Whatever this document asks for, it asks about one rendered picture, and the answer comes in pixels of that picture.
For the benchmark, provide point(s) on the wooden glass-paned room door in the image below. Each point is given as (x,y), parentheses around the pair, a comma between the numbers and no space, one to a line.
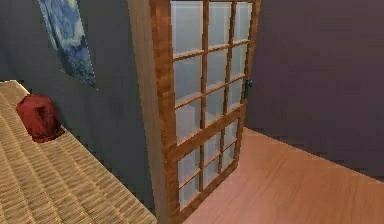
(203,100)

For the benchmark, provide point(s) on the dark red rounded object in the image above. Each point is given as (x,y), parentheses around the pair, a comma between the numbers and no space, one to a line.
(39,117)

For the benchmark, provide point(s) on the blue swirl wall painting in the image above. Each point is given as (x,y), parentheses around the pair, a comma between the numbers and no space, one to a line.
(68,36)

